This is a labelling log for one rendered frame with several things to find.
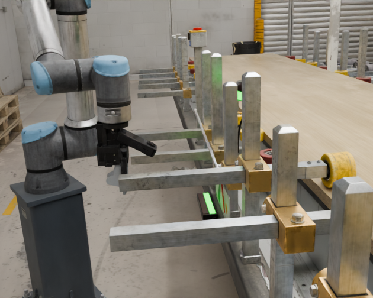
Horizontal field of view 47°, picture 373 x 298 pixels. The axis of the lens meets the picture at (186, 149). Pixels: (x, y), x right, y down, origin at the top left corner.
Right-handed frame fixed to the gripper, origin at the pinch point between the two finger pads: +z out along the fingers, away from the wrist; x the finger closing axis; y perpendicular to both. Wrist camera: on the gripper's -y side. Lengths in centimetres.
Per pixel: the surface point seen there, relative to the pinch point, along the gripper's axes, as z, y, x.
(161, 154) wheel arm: -2.2, -10.4, -23.7
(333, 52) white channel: -22, -125, -161
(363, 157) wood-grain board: -9, -65, 7
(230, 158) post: -7.3, -29.9, -2.6
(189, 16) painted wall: -38, -89, -791
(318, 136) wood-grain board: -9, -61, -15
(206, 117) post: -7, -29, -53
